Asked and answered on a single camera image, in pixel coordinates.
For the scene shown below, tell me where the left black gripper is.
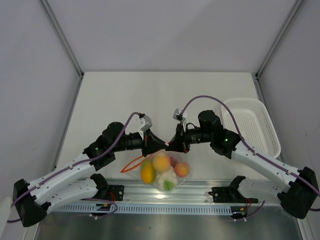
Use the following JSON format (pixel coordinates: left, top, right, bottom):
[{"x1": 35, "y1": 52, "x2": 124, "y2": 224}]
[{"x1": 112, "y1": 129, "x2": 168, "y2": 158}]

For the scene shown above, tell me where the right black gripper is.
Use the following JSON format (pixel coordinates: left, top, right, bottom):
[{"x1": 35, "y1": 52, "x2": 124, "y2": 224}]
[{"x1": 165, "y1": 121, "x2": 213, "y2": 154}]

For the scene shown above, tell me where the red grape bunch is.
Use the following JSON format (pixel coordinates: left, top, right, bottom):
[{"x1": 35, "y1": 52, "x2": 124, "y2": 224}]
[{"x1": 170, "y1": 156, "x2": 179, "y2": 168}]

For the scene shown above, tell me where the orange fruit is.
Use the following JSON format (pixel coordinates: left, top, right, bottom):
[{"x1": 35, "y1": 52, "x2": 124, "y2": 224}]
[{"x1": 152, "y1": 153, "x2": 171, "y2": 173}]

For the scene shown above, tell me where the peach fruit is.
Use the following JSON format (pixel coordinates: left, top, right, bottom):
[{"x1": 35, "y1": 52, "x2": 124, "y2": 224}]
[{"x1": 173, "y1": 162, "x2": 190, "y2": 178}]

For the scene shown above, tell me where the clear zip top bag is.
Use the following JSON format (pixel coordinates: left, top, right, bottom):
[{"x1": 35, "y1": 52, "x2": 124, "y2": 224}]
[{"x1": 120, "y1": 150, "x2": 192, "y2": 192}]

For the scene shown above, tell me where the yellow green mango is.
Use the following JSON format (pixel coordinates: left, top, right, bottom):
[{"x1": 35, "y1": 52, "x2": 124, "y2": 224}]
[{"x1": 140, "y1": 160, "x2": 156, "y2": 185}]

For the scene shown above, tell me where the white cauliflower with leaves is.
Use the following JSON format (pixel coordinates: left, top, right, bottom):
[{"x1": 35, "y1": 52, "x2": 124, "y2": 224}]
[{"x1": 155, "y1": 168, "x2": 178, "y2": 191}]

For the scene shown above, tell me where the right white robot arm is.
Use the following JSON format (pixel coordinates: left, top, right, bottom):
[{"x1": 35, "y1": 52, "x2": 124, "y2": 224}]
[{"x1": 166, "y1": 109, "x2": 320, "y2": 219}]

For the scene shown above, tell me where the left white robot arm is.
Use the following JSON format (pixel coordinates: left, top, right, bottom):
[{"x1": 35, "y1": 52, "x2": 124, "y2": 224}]
[{"x1": 12, "y1": 122, "x2": 168, "y2": 228}]

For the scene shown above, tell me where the white perforated plastic basket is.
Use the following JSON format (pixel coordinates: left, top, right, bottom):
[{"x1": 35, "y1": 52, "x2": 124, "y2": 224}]
[{"x1": 221, "y1": 98, "x2": 281, "y2": 158}]

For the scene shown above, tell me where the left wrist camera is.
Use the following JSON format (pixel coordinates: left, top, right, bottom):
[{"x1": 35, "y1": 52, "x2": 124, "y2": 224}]
[{"x1": 136, "y1": 113, "x2": 153, "y2": 140}]

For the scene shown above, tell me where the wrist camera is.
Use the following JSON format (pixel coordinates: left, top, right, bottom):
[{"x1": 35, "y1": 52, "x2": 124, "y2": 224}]
[
  {"x1": 172, "y1": 108, "x2": 188, "y2": 130},
  {"x1": 136, "y1": 113, "x2": 153, "y2": 140}
]

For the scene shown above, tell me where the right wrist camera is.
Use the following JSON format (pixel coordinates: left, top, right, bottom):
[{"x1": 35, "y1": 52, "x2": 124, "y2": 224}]
[{"x1": 172, "y1": 108, "x2": 188, "y2": 130}]

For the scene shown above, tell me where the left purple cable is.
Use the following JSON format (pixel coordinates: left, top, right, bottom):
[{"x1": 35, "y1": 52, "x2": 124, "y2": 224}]
[{"x1": 6, "y1": 111, "x2": 146, "y2": 224}]

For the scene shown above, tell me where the purple cable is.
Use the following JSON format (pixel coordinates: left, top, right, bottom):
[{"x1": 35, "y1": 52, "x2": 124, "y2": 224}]
[
  {"x1": 6, "y1": 111, "x2": 146, "y2": 224},
  {"x1": 180, "y1": 94, "x2": 320, "y2": 222}
]

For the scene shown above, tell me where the aluminium mounting rail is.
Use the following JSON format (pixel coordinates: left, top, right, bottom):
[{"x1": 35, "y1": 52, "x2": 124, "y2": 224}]
[{"x1": 49, "y1": 178, "x2": 307, "y2": 207}]

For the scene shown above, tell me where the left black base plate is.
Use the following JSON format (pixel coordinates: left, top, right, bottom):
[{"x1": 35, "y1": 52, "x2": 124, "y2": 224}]
[{"x1": 92, "y1": 185, "x2": 125, "y2": 202}]

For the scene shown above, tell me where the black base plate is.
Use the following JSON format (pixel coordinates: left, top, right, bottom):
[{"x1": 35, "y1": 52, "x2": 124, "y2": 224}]
[
  {"x1": 208, "y1": 187, "x2": 259, "y2": 204},
  {"x1": 92, "y1": 185, "x2": 125, "y2": 202}
]

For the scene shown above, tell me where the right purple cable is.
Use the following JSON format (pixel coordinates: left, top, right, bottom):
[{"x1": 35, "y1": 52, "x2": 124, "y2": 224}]
[{"x1": 180, "y1": 94, "x2": 320, "y2": 222}]

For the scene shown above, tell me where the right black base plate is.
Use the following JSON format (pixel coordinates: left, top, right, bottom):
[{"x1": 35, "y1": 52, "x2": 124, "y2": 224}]
[{"x1": 208, "y1": 187, "x2": 259, "y2": 204}]

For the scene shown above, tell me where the right aluminium frame post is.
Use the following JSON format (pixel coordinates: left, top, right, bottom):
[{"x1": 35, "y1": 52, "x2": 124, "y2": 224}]
[{"x1": 254, "y1": 0, "x2": 307, "y2": 78}]

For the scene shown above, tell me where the aluminium frame post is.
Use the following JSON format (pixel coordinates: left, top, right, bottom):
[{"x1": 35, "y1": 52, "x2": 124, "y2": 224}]
[
  {"x1": 254, "y1": 0, "x2": 307, "y2": 78},
  {"x1": 38, "y1": 0, "x2": 84, "y2": 78}
]

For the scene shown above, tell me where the slotted white cable duct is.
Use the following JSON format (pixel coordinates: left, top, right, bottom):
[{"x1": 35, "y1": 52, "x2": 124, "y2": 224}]
[{"x1": 54, "y1": 202, "x2": 233, "y2": 216}]

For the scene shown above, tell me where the left aluminium frame post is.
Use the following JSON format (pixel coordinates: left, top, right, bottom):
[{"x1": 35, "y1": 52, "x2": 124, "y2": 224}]
[{"x1": 38, "y1": 0, "x2": 84, "y2": 78}]

